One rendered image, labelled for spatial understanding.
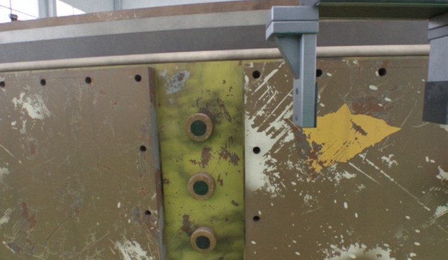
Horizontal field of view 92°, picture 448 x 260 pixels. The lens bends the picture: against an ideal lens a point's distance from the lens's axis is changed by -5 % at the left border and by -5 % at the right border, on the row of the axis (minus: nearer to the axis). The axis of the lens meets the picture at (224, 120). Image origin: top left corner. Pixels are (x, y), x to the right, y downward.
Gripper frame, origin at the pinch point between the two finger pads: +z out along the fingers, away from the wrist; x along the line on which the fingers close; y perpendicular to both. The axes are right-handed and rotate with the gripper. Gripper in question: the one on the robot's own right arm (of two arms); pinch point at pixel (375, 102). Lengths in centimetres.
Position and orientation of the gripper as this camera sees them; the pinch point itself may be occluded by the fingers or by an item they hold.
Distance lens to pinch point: 25.2
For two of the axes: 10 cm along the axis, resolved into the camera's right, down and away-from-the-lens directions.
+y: 0.0, 1.3, -9.9
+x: 10.0, -0.2, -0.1
